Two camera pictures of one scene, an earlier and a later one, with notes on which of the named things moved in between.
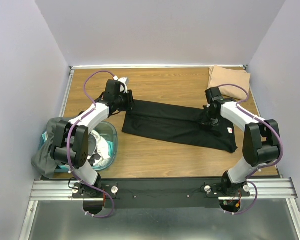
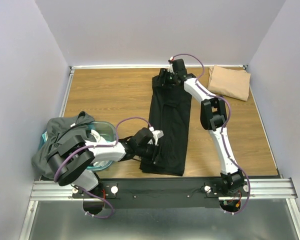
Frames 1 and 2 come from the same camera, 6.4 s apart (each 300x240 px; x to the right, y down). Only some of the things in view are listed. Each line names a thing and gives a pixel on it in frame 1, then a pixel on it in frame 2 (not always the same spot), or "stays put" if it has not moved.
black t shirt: [177, 124] -> [170, 118]
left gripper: [130, 100] -> [152, 159]
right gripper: [212, 123] -> [162, 75]
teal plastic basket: [108, 131] stays put
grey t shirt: [43, 161] stays put
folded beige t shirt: [218, 76] stays put
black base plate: [163, 193] stays put
